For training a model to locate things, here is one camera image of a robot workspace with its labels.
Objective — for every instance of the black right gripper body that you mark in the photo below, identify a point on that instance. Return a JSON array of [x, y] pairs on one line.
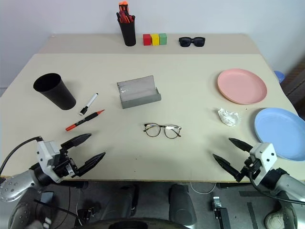
[[252, 168]]

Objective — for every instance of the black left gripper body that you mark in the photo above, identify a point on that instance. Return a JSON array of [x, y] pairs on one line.
[[64, 165]]

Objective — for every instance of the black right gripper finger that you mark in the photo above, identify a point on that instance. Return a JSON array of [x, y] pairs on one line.
[[228, 167], [241, 144]]

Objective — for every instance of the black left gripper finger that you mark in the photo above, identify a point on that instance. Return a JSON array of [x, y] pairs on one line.
[[91, 162], [76, 140]]

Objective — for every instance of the grey glasses case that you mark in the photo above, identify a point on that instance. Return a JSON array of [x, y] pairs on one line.
[[138, 93]]

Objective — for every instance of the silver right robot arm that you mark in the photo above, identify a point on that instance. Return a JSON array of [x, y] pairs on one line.
[[290, 186]]

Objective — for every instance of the black and orange pen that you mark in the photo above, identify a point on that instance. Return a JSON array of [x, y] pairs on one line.
[[83, 120]]

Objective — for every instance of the crumpled white paper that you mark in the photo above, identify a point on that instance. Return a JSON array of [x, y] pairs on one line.
[[228, 118]]

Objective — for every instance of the white whiteboard marker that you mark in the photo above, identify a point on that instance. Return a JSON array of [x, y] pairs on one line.
[[89, 103]]

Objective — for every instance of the blue plate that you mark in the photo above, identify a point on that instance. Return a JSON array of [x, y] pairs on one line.
[[281, 131]]

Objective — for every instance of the black caster stand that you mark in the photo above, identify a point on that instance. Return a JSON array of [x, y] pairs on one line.
[[219, 210]]

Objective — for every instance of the empty black cup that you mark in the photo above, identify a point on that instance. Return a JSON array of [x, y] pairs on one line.
[[57, 95]]

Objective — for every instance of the pink plate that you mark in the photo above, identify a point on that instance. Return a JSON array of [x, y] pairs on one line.
[[241, 86]]

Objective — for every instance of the dark grey rounded shape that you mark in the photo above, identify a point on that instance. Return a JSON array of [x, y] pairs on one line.
[[182, 205]]

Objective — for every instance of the thin framed eyeglasses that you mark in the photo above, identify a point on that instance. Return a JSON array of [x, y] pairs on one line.
[[163, 126]]

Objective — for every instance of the blue plastic stool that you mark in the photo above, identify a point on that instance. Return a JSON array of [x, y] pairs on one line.
[[279, 76]]

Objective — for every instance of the black sunglasses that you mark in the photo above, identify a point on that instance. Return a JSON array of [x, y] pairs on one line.
[[184, 42]]

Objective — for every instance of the black pen holder cup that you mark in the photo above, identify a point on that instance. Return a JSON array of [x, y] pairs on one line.
[[128, 34]]

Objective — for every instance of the red cube block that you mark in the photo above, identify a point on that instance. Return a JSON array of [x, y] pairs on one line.
[[146, 40]]

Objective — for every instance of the yellow cube block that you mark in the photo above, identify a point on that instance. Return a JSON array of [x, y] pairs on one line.
[[155, 39]]

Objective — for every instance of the red pen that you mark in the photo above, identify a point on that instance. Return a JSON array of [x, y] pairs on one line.
[[125, 19]]

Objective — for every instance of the green cube block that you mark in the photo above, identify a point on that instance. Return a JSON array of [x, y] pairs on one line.
[[163, 39]]

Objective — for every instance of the orange capped marker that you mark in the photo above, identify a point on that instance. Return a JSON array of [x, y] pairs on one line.
[[123, 6]]

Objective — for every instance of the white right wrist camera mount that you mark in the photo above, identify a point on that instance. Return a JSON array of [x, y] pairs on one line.
[[267, 152]]

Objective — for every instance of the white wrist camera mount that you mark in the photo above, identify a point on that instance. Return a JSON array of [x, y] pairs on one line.
[[44, 152], [267, 152]]

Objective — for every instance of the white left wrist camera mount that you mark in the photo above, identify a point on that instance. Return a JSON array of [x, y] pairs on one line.
[[44, 152]]

